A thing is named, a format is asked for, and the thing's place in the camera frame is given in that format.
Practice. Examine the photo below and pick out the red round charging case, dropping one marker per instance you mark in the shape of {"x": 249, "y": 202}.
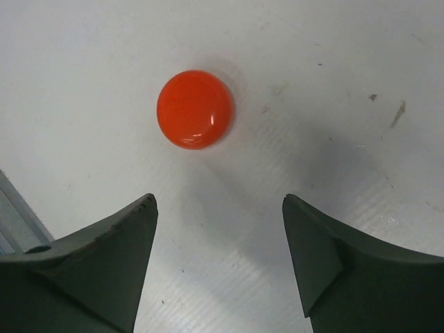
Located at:
{"x": 195, "y": 109}

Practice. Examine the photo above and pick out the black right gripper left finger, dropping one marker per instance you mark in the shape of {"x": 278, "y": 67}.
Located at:
{"x": 89, "y": 281}

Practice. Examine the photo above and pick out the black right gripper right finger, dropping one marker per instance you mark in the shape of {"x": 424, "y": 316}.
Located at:
{"x": 349, "y": 281}

